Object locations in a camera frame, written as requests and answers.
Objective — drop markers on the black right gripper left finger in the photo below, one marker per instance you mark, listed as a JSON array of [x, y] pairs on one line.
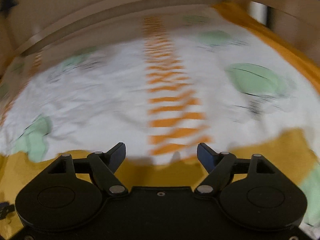
[[103, 167]]

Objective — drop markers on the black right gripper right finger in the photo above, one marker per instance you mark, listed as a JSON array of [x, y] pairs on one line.
[[218, 166]]

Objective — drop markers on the mustard yellow knit garment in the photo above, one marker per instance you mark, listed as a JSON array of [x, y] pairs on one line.
[[289, 152]]

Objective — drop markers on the white patterned bed sheet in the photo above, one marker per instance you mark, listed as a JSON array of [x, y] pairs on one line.
[[161, 85]]

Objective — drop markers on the wooden bed frame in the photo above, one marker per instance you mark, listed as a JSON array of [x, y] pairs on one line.
[[28, 25]]

